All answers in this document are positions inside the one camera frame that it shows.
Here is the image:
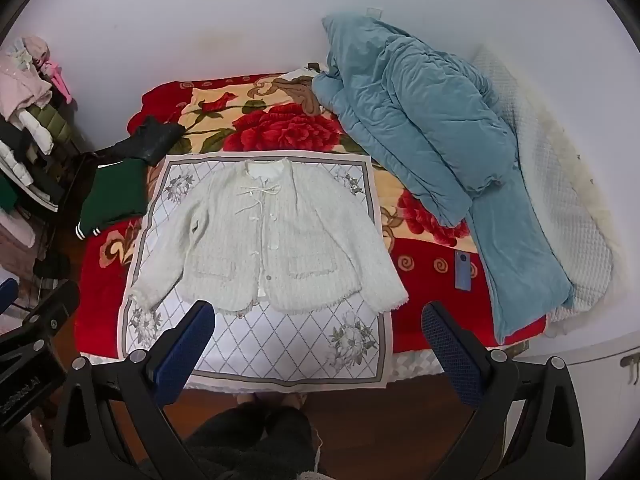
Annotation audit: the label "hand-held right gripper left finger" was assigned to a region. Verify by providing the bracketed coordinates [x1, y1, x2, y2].
[51, 300, 217, 480]

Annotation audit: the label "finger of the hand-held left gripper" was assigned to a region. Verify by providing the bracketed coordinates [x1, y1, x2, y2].
[0, 277, 19, 319]
[0, 280, 81, 361]

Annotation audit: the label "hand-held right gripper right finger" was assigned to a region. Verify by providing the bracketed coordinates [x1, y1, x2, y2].
[421, 301, 588, 480]

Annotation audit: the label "white knit cardigan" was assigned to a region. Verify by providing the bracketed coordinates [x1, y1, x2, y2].
[127, 157, 411, 316]

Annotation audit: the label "pile of clothes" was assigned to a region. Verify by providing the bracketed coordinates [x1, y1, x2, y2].
[0, 35, 81, 271]

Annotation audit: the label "pink clothes hanger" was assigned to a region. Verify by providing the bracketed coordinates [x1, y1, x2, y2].
[42, 60, 73, 104]

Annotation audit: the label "blue phone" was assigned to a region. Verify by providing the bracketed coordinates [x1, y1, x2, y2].
[454, 252, 472, 292]

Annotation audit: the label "white floral printed cloth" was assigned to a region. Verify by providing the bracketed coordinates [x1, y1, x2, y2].
[116, 152, 396, 391]

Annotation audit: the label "person's legs in dark pants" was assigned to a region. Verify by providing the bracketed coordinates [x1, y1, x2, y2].
[185, 404, 323, 480]

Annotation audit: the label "green sweater with striped cuff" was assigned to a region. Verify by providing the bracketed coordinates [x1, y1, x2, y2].
[75, 158, 146, 238]

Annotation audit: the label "white cabinet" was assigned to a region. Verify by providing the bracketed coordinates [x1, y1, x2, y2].
[515, 327, 640, 480]

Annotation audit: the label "white quilted mattress pad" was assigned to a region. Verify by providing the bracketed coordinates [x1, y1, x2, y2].
[470, 45, 616, 331]

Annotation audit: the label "black garment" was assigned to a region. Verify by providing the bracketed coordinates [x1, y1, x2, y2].
[97, 115, 187, 167]

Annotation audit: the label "red floral blanket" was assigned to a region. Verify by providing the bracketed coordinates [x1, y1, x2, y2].
[74, 72, 546, 361]

